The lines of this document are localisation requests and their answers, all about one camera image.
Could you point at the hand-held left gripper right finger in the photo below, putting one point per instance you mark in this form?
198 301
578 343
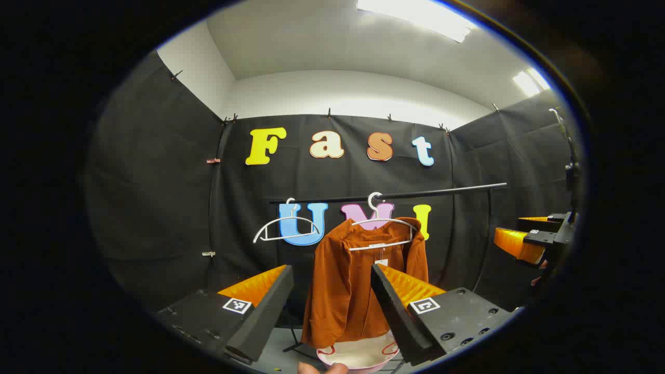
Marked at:
397 306

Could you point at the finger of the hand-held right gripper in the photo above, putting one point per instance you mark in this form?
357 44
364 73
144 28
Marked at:
517 244
540 223

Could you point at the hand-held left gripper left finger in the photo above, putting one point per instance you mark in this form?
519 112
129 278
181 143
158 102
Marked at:
265 306

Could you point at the rust orange shirt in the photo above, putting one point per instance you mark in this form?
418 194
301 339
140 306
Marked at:
343 291

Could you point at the white pink laundry hamper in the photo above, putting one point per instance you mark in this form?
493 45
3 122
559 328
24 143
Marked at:
358 356

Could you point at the large white clothes hanger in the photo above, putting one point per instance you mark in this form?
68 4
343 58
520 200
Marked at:
382 223

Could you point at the small white clothes hanger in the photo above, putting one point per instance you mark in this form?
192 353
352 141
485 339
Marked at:
283 221

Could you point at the black clothes rack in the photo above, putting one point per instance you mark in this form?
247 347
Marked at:
441 191

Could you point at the small ceiling light panel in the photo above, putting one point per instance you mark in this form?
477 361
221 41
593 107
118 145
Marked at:
530 82

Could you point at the black backdrop cloth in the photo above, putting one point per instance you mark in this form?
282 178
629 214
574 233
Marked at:
156 197

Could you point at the row of black cloth clips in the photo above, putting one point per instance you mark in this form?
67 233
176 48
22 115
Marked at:
329 112

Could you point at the long ceiling light panel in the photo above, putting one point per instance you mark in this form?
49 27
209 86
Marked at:
415 15

